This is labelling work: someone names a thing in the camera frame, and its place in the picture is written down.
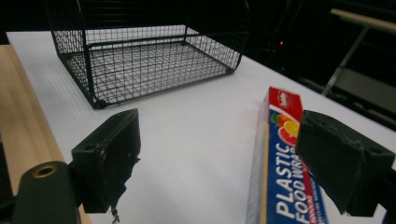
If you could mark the light wooden board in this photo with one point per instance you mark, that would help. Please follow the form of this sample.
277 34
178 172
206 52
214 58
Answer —
25 124

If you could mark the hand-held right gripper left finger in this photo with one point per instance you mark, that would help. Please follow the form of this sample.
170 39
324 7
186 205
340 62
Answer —
106 161

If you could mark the blue plastic wrap box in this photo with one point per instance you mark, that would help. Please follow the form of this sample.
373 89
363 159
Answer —
286 174

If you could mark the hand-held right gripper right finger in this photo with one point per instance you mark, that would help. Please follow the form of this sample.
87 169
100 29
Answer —
336 158

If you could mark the metal stand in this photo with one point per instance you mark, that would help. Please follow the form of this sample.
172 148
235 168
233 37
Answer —
355 53

